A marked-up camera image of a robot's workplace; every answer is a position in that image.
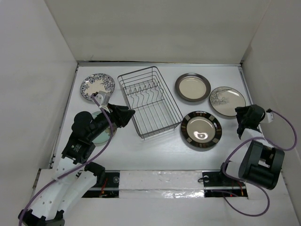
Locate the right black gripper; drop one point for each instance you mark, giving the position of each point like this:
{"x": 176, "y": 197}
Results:
{"x": 240, "y": 111}

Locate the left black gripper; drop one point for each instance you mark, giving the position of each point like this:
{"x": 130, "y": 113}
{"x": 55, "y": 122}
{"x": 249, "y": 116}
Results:
{"x": 120, "y": 114}

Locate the grey tree pattern plate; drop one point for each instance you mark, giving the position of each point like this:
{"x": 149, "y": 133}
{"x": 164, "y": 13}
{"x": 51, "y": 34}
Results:
{"x": 225, "y": 100}

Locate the brown rim cream plate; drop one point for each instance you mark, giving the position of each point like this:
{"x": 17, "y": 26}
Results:
{"x": 192, "y": 87}

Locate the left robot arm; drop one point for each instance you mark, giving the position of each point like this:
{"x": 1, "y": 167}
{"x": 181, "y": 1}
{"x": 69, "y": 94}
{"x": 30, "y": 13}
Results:
{"x": 76, "y": 172}

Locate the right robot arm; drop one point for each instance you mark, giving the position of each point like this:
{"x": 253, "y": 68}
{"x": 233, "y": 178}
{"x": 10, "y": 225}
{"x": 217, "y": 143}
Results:
{"x": 262, "y": 162}

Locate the green flower plate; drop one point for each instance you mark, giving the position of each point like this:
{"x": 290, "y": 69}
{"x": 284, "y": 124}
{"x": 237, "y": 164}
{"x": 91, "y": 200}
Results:
{"x": 105, "y": 135}

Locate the blue floral plate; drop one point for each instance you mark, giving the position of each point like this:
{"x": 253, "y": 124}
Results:
{"x": 97, "y": 82}

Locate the dark striped rim plate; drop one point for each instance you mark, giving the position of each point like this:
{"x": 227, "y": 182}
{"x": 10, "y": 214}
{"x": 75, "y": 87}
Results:
{"x": 201, "y": 129}

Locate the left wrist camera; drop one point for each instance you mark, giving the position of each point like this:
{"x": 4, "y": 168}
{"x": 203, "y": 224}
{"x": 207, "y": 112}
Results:
{"x": 101, "y": 98}

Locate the wire dish rack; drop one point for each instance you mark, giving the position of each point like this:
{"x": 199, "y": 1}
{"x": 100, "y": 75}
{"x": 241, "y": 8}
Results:
{"x": 146, "y": 92}

